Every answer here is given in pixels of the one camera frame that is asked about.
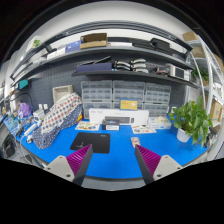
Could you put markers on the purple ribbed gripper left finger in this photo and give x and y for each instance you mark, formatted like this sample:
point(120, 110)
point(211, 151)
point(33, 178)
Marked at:
point(73, 167)

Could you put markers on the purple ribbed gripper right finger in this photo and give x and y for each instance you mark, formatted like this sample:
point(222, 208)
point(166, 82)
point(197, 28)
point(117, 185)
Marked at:
point(154, 167)

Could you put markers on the black mouse pad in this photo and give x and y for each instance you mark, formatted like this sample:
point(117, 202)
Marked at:
point(100, 142)

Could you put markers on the blue desk mat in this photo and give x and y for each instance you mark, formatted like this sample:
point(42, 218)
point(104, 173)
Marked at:
point(120, 162)

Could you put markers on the sticker sheet right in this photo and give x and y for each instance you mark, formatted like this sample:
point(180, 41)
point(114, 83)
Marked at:
point(142, 129)

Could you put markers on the sticker sheet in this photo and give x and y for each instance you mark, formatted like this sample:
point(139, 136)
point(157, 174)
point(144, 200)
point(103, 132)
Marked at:
point(87, 126)
point(142, 129)

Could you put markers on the sticker sheet left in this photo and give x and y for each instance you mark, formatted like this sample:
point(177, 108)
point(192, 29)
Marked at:
point(87, 126)

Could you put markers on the clear plastic box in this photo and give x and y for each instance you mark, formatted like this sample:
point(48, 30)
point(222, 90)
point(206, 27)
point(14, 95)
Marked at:
point(159, 122)

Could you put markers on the small black box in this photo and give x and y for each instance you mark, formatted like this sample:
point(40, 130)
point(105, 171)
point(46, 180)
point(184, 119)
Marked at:
point(110, 125)

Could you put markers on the long white keyboard box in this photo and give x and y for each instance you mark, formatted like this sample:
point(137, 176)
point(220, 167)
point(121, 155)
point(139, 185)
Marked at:
point(125, 117)

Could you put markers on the patterned cloth covered object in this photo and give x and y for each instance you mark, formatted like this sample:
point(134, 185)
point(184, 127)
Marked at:
point(65, 113)

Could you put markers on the white power strip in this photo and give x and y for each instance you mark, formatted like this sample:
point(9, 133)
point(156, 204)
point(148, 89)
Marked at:
point(30, 129)

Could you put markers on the green potted plant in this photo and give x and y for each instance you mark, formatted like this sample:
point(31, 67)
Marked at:
point(191, 121)

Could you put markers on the yellow box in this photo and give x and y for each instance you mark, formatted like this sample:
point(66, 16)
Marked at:
point(128, 104)

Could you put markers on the grey drawer organizer right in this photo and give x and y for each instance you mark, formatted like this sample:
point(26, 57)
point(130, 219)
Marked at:
point(157, 98)

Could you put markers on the grey drawer organizer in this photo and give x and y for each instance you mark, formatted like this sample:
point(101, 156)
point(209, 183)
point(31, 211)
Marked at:
point(96, 94)
point(128, 90)
point(157, 98)

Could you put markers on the grey drawer organizer left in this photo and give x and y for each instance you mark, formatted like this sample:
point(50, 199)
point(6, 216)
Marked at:
point(96, 94)

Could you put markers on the white woven basket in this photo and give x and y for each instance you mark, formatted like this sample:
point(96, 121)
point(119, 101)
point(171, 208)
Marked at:
point(60, 91)

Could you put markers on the purple figure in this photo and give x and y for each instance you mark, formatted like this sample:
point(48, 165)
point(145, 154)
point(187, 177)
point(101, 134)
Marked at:
point(24, 110)

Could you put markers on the grey drawer organizer middle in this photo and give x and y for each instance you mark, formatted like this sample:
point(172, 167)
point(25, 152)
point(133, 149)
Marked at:
point(128, 90)

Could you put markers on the white device on shelf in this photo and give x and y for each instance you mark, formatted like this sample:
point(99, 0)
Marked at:
point(177, 72)

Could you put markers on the dark blue flat box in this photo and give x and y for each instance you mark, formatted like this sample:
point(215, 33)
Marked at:
point(94, 67)

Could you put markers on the blue box on top shelf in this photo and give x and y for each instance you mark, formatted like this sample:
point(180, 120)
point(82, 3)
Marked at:
point(72, 46)

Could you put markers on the black case on top shelf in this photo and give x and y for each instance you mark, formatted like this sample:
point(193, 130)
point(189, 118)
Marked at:
point(161, 45)

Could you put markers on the cardboard box on top shelf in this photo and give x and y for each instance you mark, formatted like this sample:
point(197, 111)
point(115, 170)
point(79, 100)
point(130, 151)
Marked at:
point(94, 40)

